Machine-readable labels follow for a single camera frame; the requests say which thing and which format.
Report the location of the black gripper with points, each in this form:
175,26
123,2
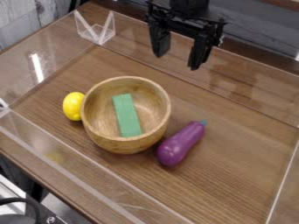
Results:
190,18

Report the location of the brown wooden bowl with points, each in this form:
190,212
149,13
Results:
98,113

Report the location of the purple toy eggplant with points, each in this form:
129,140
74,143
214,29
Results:
175,147

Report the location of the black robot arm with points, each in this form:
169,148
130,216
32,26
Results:
189,18

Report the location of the green rectangular block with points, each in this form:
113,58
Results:
127,116

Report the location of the yellow toy lemon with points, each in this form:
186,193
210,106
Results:
71,105

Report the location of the clear acrylic corner bracket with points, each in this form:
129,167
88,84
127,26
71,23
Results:
99,34

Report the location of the clear acrylic tray enclosure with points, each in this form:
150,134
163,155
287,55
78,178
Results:
239,175

